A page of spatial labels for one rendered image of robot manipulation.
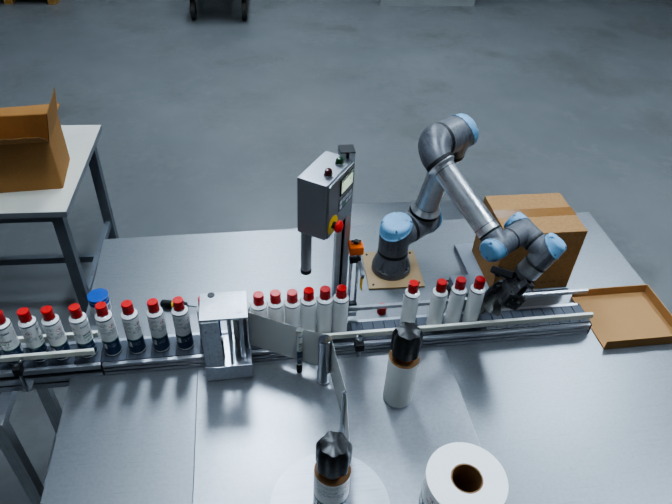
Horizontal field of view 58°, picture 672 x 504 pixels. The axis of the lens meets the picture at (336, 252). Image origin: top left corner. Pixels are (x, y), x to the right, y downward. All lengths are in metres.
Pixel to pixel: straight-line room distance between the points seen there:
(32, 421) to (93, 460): 1.26
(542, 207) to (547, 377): 0.63
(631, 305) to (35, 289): 3.00
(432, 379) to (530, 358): 0.39
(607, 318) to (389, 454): 1.03
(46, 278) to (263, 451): 2.33
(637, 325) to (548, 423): 0.61
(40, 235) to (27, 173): 1.16
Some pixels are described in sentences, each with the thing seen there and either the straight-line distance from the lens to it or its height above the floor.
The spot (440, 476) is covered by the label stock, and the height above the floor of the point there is 1.02.
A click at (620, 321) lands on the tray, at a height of 0.83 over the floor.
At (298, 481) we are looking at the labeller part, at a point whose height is 0.89.
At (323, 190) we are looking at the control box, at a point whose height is 1.46.
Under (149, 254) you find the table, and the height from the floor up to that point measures 0.83.
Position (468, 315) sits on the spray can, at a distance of 2.09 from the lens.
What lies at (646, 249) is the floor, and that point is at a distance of 4.35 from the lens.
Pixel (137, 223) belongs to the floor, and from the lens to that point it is 4.07.
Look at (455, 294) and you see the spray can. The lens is 2.00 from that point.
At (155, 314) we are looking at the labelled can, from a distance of 1.91.
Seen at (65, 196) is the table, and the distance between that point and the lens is 3.00.
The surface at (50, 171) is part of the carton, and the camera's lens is 3.02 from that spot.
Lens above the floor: 2.38
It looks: 40 degrees down
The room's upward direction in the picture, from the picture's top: 3 degrees clockwise
